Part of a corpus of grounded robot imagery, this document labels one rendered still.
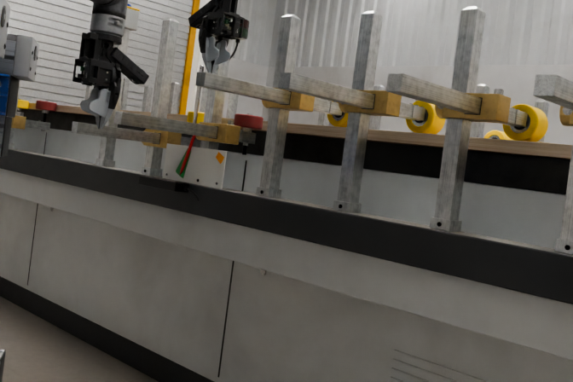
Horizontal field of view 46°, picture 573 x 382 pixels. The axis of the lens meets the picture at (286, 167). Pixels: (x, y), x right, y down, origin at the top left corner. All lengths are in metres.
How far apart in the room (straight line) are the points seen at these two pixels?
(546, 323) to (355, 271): 0.43
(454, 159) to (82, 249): 1.77
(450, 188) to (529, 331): 0.30
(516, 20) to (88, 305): 7.77
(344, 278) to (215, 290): 0.70
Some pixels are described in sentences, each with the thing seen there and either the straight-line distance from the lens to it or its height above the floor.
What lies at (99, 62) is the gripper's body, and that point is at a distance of 1.59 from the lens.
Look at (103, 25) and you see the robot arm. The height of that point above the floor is 1.04.
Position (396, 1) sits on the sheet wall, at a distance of 10.76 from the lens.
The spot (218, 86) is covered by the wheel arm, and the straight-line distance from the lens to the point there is 1.49.
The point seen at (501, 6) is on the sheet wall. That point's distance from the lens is 9.78.
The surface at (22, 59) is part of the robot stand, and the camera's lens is 1.61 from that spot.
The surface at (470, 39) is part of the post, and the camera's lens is 1.39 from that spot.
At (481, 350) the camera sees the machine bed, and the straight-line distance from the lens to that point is 1.60.
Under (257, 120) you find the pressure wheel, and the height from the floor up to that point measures 0.89.
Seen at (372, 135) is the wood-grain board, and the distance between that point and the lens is 1.71.
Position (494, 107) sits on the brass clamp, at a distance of 1.33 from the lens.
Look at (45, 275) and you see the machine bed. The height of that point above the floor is 0.19.
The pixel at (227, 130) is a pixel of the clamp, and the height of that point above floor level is 0.85.
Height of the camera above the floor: 0.80
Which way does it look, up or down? 1 degrees down
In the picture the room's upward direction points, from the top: 7 degrees clockwise
